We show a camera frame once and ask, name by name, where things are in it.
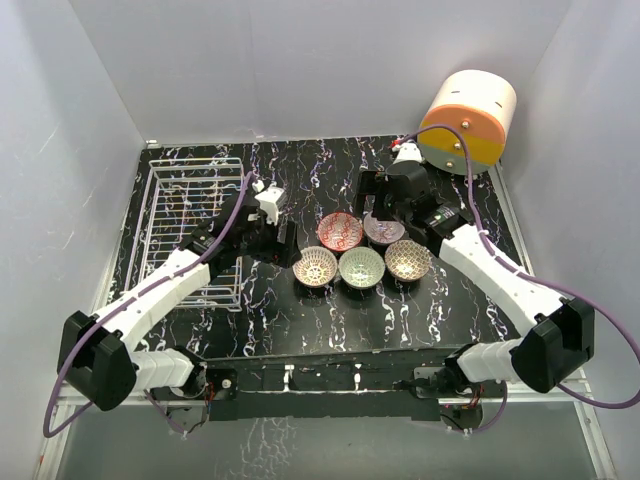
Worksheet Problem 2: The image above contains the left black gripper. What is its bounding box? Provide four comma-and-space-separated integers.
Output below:
236, 213, 301, 269

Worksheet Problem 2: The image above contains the pink spoked patterned bowl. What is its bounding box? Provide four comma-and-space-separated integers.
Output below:
293, 246, 338, 288

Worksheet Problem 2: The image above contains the red patterned bowl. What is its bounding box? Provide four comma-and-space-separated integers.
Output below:
316, 212, 364, 252

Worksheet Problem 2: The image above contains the green patterned bowl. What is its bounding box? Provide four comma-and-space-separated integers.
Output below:
338, 247, 386, 290

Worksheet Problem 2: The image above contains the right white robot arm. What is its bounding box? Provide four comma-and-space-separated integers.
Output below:
353, 161, 595, 397

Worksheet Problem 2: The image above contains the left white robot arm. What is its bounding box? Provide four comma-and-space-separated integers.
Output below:
57, 186, 300, 411

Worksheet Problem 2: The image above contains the purple striped bowl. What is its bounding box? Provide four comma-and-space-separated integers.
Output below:
363, 212, 405, 246

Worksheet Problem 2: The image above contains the brown lattice patterned bowl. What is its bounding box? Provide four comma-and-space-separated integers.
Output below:
384, 240, 432, 282

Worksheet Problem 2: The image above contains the orange yellow cylindrical drawer unit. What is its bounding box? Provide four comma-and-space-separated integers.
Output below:
417, 70, 517, 175

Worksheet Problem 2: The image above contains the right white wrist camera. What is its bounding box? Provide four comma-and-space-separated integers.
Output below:
391, 140, 424, 164

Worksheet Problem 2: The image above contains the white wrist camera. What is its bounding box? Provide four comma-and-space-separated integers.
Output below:
252, 180, 286, 225
391, 140, 424, 164

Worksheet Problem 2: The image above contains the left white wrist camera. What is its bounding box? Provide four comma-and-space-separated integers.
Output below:
252, 180, 286, 225

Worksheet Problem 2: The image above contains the white wire dish rack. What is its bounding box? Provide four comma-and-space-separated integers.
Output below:
123, 157, 244, 291

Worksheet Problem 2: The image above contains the black front base frame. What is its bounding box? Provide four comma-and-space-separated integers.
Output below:
152, 347, 505, 425

